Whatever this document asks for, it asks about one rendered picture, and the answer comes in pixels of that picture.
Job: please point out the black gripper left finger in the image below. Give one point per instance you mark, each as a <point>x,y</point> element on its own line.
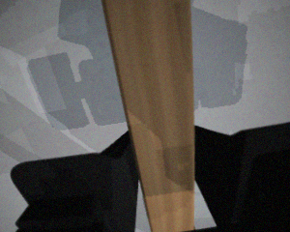
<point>111,176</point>

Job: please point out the wooden side rail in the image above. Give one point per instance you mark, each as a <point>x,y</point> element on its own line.
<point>151,43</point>

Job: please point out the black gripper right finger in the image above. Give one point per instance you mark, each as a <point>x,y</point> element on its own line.
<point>222,165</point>

